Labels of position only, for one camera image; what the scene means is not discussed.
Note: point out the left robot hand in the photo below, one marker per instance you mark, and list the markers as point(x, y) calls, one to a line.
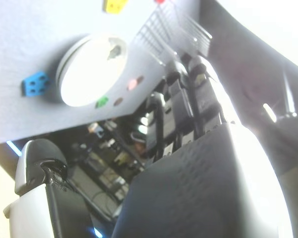
point(188, 188)

